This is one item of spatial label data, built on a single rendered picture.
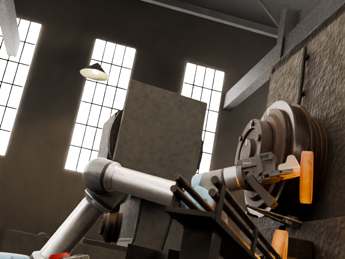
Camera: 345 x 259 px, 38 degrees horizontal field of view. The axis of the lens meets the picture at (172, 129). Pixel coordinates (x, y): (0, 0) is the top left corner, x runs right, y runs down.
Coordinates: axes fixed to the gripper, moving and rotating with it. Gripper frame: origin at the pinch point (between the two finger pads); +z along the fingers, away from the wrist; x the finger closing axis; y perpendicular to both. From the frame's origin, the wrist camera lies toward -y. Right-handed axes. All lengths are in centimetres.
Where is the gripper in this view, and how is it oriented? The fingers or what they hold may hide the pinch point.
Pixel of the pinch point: (306, 170)
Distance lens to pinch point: 153.0
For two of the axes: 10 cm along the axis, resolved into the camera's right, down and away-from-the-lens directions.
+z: 9.2, -2.2, -3.1
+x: 3.7, 2.8, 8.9
